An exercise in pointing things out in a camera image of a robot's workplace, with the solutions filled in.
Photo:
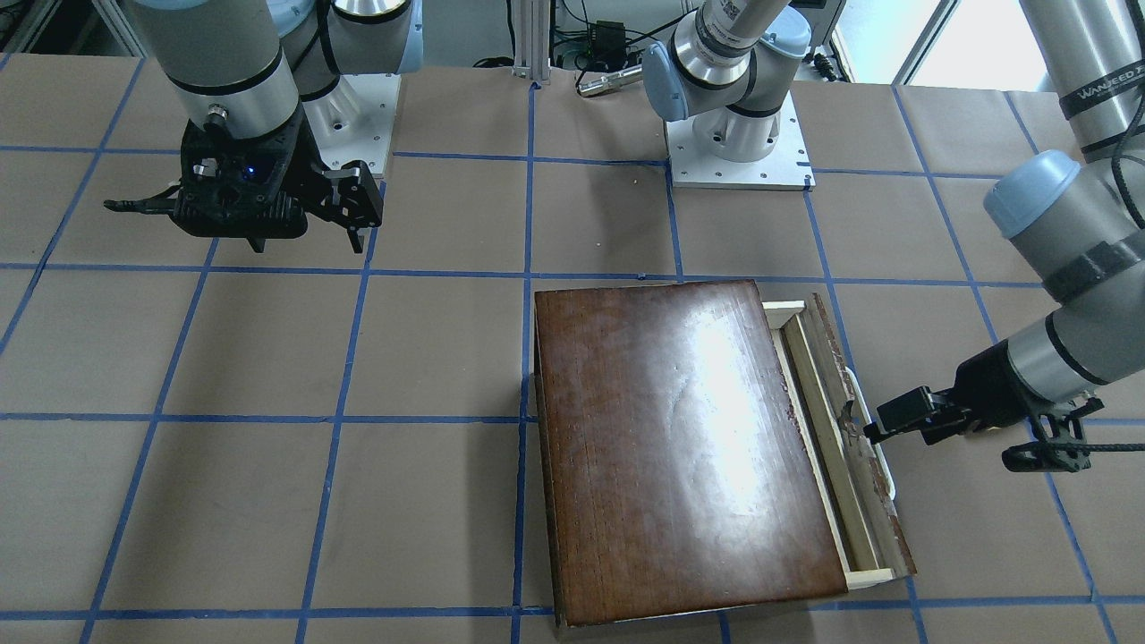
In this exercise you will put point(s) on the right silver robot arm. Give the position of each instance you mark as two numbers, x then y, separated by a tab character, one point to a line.
266	87

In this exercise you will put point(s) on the dark brown wooden cabinet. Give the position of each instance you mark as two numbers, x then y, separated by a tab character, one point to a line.
676	476

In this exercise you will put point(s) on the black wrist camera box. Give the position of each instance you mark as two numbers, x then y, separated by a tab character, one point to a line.
235	189

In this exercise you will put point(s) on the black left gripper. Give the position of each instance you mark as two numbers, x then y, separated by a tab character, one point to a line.
984	386

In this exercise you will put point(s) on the aluminium frame post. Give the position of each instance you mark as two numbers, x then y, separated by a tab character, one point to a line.
532	37

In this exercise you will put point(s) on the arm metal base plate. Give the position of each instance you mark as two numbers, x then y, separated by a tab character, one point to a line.
354	122
738	143

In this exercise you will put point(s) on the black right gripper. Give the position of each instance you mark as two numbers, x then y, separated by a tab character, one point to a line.
301	154

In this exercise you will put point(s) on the wooden drawer with white handle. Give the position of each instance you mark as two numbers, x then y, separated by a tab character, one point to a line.
853	477

